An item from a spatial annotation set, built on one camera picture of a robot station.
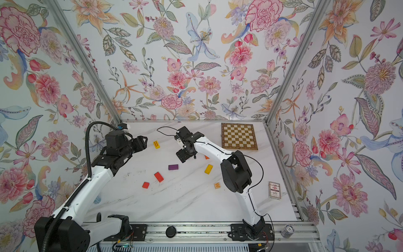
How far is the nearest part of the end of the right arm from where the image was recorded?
2.27 ft

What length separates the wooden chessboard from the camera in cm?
108

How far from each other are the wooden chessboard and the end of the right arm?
36 centimetres
